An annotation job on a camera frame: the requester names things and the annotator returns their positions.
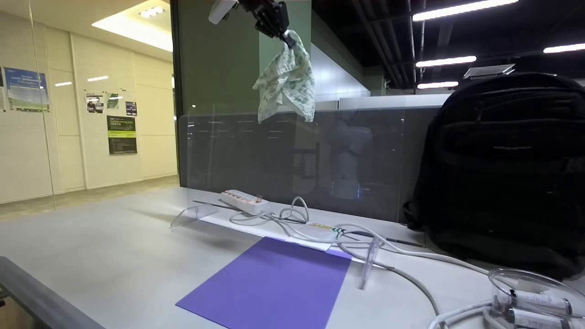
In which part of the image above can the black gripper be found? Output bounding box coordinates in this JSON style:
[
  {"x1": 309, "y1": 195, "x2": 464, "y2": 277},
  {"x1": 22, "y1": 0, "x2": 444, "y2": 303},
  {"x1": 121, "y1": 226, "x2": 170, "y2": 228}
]
[{"x1": 239, "y1": 0, "x2": 300, "y2": 47}]

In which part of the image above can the white green patterned towel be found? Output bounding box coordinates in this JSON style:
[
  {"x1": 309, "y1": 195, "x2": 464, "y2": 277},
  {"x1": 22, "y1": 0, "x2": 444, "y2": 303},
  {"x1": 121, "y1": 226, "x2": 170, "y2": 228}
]
[{"x1": 250, "y1": 27, "x2": 318, "y2": 126}]

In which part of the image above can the clear acrylic screen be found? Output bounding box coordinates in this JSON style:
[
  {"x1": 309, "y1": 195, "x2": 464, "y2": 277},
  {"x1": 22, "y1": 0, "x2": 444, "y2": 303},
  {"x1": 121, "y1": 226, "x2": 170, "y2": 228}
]
[{"x1": 168, "y1": 102, "x2": 384, "y2": 292}]

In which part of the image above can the bright ceiling light panel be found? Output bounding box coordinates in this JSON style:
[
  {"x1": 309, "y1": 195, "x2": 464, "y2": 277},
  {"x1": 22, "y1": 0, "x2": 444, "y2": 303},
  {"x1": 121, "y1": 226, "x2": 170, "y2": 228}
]
[{"x1": 90, "y1": 0, "x2": 175, "y2": 54}]

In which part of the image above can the ceiling tube light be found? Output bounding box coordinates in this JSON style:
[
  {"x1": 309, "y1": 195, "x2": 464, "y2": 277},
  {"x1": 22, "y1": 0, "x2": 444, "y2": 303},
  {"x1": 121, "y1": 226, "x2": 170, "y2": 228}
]
[
  {"x1": 413, "y1": 53, "x2": 479, "y2": 69},
  {"x1": 411, "y1": 0, "x2": 521, "y2": 23},
  {"x1": 415, "y1": 78, "x2": 461, "y2": 91},
  {"x1": 541, "y1": 40, "x2": 585, "y2": 56}
]

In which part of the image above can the grey desk partition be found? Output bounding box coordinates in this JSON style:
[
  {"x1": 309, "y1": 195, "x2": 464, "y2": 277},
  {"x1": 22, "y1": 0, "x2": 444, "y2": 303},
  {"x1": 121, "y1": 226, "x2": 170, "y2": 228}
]
[{"x1": 175, "y1": 95, "x2": 442, "y2": 223}]

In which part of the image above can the white power strip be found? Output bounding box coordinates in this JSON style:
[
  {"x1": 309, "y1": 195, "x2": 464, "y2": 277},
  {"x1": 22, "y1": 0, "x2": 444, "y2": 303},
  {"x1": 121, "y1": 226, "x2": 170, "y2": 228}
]
[{"x1": 218, "y1": 188, "x2": 271, "y2": 217}]

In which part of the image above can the purple paper mat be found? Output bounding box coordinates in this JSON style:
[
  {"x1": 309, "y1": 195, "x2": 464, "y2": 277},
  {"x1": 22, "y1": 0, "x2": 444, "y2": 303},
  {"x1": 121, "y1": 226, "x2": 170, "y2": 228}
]
[{"x1": 174, "y1": 235, "x2": 355, "y2": 329}]

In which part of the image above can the black backpack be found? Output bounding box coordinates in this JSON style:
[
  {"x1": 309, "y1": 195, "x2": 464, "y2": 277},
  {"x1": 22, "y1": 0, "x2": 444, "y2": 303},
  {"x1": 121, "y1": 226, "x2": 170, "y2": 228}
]
[{"x1": 400, "y1": 53, "x2": 585, "y2": 283}]

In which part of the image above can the white power strip cable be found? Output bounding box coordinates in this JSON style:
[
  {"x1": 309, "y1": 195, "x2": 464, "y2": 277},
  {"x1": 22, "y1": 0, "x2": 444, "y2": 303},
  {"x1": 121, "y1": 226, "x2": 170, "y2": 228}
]
[{"x1": 228, "y1": 193, "x2": 314, "y2": 228}]

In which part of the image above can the black green wall sign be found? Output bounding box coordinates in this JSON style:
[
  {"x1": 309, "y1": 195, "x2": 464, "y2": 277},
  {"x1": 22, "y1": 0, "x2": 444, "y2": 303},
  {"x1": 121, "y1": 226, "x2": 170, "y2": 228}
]
[{"x1": 106, "y1": 113, "x2": 139, "y2": 157}]

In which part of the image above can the blue white wall poster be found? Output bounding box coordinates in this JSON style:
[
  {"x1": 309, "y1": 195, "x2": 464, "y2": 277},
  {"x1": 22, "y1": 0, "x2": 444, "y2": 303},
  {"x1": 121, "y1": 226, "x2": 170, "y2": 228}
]
[{"x1": 2, "y1": 65, "x2": 51, "y2": 113}]

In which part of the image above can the grey long cable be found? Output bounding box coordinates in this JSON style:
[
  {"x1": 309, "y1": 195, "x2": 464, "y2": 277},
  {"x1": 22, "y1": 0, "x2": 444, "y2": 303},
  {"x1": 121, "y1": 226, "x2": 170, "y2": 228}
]
[{"x1": 327, "y1": 221, "x2": 585, "y2": 329}]

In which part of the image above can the white cable connector bundle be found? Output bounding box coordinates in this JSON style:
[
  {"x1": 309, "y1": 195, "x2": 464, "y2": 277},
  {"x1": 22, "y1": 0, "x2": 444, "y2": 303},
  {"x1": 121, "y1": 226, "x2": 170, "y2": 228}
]
[{"x1": 490, "y1": 287, "x2": 583, "y2": 329}]

